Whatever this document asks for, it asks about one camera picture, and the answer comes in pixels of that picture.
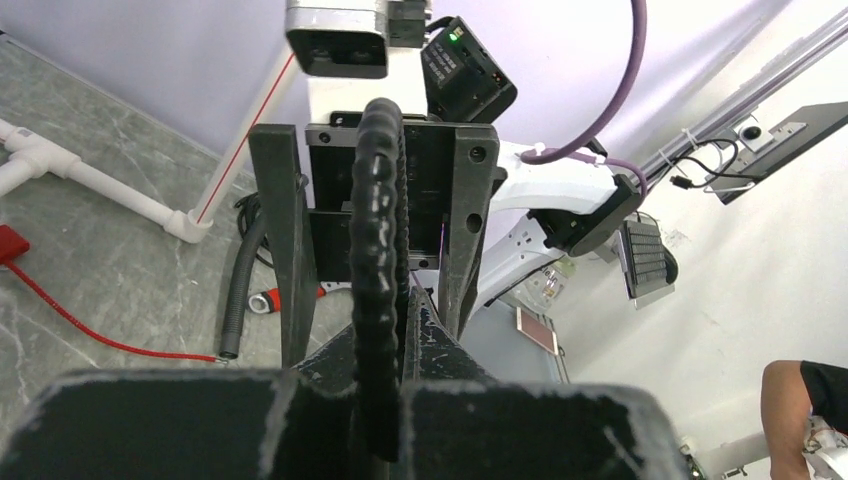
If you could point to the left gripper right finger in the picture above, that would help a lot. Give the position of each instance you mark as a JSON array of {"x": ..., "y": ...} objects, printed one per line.
[{"x": 458, "y": 422}]

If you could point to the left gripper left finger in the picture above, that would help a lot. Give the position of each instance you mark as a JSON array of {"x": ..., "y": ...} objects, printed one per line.
[{"x": 216, "y": 423}]

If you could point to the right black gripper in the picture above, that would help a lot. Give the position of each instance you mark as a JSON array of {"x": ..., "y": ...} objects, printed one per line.
[{"x": 446, "y": 175}]

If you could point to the black cable lock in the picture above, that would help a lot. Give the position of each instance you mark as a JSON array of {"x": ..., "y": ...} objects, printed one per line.
[{"x": 373, "y": 261}]

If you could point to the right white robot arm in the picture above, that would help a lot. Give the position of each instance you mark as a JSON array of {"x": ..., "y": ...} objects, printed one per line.
[{"x": 545, "y": 204}]

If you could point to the smartphone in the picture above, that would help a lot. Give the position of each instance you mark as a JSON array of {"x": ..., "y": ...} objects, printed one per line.
[{"x": 535, "y": 329}]

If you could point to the person leg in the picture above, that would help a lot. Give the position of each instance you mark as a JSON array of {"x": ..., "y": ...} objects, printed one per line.
[{"x": 803, "y": 408}]

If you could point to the red handled tool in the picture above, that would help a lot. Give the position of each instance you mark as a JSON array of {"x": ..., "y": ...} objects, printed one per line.
[{"x": 265, "y": 302}]

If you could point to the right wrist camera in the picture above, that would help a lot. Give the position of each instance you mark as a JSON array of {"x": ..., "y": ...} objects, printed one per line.
[{"x": 339, "y": 38}]

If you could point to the red cable lock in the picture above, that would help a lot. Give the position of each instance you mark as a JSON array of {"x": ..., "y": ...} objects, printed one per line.
[{"x": 13, "y": 246}]

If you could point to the white PVC pipe frame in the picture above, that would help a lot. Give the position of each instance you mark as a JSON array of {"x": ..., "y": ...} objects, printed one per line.
[{"x": 55, "y": 124}]

